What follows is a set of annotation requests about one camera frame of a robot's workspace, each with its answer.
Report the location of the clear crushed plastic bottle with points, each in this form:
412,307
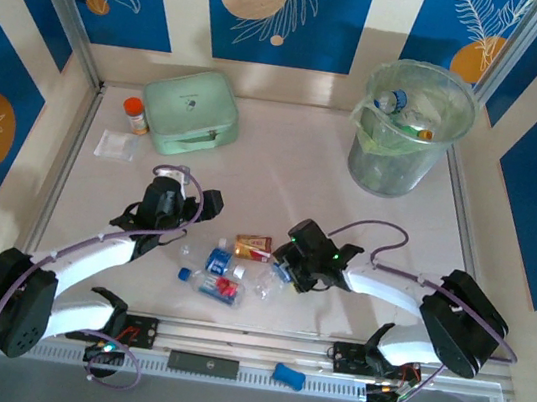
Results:
269,282

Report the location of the clear bottle blue label white cap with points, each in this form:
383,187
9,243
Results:
219,260

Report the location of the green bottle yellow cap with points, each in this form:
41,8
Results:
418,131

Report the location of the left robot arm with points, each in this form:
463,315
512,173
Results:
99,251

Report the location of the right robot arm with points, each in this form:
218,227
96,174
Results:
386,289

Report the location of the silver mesh waste bin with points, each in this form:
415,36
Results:
384,173

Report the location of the green plastic bin liner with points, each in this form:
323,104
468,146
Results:
368,125

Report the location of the red gold snack packet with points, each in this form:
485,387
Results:
251,249

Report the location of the white plastic packet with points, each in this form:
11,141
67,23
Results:
116,145

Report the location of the orange cap spice jar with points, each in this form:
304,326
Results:
136,118

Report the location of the mint green zip pouch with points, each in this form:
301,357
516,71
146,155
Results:
186,108

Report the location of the blue bone shaped object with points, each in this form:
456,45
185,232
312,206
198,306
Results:
289,374

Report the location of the black flat bar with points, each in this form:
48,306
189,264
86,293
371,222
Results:
203,364

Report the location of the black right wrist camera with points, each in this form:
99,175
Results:
308,237

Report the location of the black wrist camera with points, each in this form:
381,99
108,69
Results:
308,237
212,203

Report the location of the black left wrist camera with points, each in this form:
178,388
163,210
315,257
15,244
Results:
212,203

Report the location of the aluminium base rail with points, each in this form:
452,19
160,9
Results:
247,342

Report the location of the aluminium frame post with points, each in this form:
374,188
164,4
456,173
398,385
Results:
71,15
517,46

